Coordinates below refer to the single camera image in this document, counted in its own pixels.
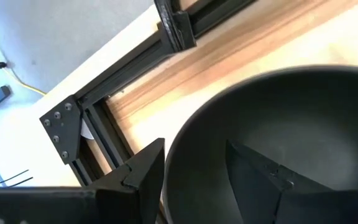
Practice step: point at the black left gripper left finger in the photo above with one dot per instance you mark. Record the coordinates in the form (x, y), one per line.
(145, 180)

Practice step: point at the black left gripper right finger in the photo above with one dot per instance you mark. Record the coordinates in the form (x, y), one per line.
(259, 193)

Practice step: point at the black bowl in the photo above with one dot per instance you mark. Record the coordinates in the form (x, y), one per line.
(291, 102)

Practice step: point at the black corner bracket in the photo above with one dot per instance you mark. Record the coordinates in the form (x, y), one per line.
(62, 130)

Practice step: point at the black table frame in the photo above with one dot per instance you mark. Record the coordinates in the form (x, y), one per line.
(129, 71)

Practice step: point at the black frame clip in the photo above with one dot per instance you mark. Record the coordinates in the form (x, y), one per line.
(176, 28)

